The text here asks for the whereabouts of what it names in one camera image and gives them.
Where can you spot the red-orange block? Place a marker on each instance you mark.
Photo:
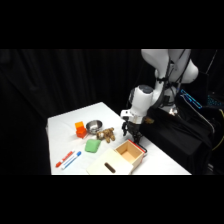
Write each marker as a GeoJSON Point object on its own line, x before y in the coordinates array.
{"type": "Point", "coordinates": [81, 133]}

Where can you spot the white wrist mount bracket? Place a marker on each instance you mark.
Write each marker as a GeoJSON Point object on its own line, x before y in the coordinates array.
{"type": "Point", "coordinates": [125, 114]}

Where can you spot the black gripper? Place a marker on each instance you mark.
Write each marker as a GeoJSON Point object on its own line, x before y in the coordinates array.
{"type": "Point", "coordinates": [135, 127]}

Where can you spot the black curtain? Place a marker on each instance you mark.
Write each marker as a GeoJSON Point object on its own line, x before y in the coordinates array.
{"type": "Point", "coordinates": [33, 86]}

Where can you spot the green sponge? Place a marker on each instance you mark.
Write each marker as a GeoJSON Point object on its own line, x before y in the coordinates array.
{"type": "Point", "coordinates": [92, 146]}

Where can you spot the black covered robot stand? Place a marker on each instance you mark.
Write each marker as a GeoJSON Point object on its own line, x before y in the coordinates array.
{"type": "Point", "coordinates": [173, 136]}

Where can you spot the silver metal bowl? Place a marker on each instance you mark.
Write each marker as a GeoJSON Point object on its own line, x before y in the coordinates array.
{"type": "Point", "coordinates": [94, 126]}

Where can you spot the orange cube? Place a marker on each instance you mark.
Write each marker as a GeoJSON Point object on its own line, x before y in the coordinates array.
{"type": "Point", "coordinates": [79, 125]}

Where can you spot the wooden box with slot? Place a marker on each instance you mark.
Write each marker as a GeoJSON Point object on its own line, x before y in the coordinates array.
{"type": "Point", "coordinates": [101, 163]}

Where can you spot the blue marker pen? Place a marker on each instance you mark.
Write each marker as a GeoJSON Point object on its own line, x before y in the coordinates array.
{"type": "Point", "coordinates": [71, 160]}

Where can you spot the gold-brown wrist camera box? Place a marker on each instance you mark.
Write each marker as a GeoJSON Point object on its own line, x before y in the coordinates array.
{"type": "Point", "coordinates": [148, 120]}

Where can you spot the red marker pen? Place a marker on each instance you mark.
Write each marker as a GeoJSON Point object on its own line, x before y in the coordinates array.
{"type": "Point", "coordinates": [65, 159]}

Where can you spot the blue-lit black device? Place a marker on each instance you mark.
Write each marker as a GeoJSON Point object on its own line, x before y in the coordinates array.
{"type": "Point", "coordinates": [191, 98]}

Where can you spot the brown plush toy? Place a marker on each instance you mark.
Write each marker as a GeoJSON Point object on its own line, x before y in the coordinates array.
{"type": "Point", "coordinates": [106, 134]}

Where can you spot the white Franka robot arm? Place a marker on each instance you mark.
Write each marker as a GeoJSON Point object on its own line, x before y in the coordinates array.
{"type": "Point", "coordinates": [141, 100]}

